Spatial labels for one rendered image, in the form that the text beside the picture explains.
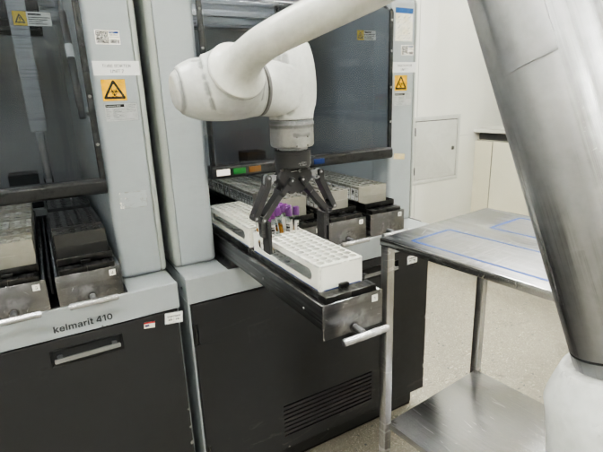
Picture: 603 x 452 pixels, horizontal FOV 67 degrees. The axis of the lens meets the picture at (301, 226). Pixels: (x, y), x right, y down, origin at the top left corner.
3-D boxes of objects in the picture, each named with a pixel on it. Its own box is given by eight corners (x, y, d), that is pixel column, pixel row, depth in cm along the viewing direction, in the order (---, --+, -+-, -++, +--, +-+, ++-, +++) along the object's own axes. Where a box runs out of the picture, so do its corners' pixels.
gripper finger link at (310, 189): (290, 178, 97) (293, 172, 98) (319, 210, 103) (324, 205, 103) (299, 180, 94) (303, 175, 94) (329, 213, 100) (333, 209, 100)
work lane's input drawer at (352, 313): (202, 246, 139) (198, 217, 137) (243, 238, 146) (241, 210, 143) (336, 354, 78) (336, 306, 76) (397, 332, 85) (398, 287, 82)
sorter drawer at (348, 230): (239, 204, 191) (237, 183, 188) (268, 200, 197) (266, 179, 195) (337, 251, 130) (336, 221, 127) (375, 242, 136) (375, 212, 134)
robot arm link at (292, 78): (297, 117, 99) (243, 120, 92) (294, 40, 95) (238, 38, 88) (327, 118, 91) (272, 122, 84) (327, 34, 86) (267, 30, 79)
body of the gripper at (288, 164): (282, 152, 89) (284, 197, 91) (319, 147, 93) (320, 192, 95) (266, 148, 95) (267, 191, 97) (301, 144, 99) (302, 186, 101)
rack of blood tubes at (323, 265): (253, 255, 109) (251, 230, 107) (290, 247, 114) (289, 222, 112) (319, 299, 84) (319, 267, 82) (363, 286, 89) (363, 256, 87)
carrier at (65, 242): (109, 248, 112) (105, 225, 110) (109, 251, 110) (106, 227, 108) (56, 258, 106) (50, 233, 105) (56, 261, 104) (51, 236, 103)
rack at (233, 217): (209, 225, 135) (207, 205, 134) (240, 220, 140) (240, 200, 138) (250, 253, 110) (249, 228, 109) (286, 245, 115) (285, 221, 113)
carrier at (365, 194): (382, 199, 152) (382, 182, 151) (386, 201, 151) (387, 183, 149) (353, 204, 147) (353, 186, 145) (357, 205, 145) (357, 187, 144)
